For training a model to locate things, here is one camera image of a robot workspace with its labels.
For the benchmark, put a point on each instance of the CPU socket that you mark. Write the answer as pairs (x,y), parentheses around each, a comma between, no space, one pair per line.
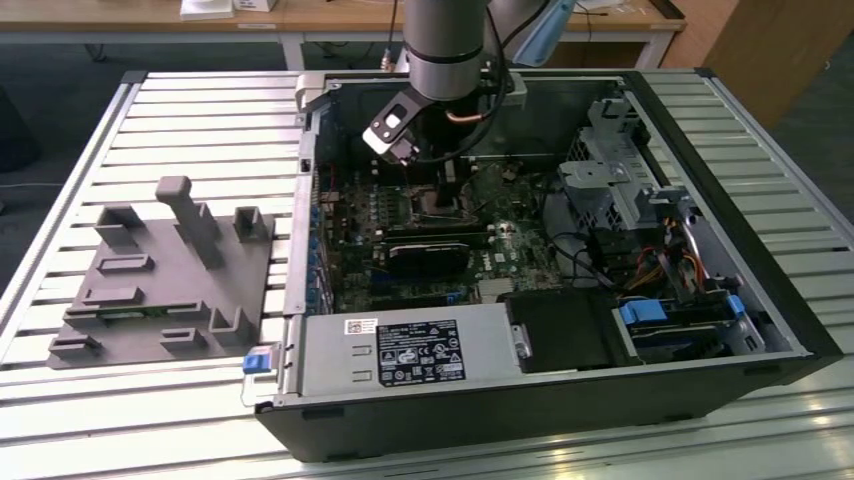
(415,200)

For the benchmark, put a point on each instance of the black RAM slot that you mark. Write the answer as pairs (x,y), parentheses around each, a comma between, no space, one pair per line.
(434,227)
(434,237)
(434,232)

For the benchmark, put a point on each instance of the coin cell battery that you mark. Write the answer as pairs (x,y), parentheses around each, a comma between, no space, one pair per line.
(512,172)

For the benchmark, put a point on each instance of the green RAM stick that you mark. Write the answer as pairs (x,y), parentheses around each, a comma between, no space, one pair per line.
(133,313)
(434,243)

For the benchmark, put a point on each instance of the green motherboard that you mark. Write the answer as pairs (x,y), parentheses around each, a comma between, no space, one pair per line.
(520,250)

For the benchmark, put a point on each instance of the black graphics card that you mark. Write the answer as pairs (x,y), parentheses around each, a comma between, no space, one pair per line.
(427,260)

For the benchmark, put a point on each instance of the metal drive cage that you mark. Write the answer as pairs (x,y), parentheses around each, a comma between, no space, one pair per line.
(600,200)

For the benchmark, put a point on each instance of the silver chipset heatsink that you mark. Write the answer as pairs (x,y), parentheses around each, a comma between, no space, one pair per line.
(496,290)

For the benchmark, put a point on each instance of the white blue box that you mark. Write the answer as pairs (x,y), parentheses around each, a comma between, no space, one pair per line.
(253,5)

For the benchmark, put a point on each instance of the blue disk carrier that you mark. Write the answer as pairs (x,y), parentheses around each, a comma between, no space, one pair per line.
(640,312)

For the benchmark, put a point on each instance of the silver power supply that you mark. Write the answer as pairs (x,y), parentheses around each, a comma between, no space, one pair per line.
(334,350)

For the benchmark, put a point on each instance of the wooden cabinet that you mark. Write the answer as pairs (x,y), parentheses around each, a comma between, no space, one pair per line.
(767,50)

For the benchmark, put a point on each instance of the grey parts rack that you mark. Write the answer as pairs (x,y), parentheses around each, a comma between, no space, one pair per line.
(167,280)

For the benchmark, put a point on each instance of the black hard disk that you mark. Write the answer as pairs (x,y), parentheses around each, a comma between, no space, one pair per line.
(674,342)

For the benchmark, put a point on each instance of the blue case latch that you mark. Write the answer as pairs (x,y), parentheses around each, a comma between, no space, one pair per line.
(259,361)

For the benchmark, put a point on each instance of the blue plastic clip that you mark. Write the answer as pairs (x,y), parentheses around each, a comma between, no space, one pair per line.
(735,307)

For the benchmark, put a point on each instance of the wooden desk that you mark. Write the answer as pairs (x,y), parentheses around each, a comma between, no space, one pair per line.
(100,22)

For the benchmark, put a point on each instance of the black PC case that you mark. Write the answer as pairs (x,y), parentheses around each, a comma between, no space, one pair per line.
(467,430)

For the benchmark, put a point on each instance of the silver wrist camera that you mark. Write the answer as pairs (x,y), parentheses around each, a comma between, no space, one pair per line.
(394,125)

